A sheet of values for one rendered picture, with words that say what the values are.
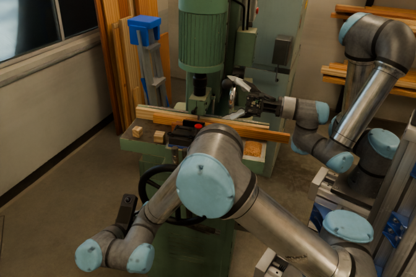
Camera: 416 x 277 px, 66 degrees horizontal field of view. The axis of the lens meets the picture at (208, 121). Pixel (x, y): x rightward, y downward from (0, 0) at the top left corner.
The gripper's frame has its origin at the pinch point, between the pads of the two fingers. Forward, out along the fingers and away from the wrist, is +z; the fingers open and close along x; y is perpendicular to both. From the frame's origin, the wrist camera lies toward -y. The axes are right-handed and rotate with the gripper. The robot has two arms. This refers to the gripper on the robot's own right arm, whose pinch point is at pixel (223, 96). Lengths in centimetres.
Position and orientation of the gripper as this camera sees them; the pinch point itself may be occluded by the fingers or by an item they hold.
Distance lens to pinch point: 114.9
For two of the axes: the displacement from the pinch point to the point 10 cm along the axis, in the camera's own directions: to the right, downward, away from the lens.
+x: -1.1, 9.5, 2.9
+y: -1.9, 2.6, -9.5
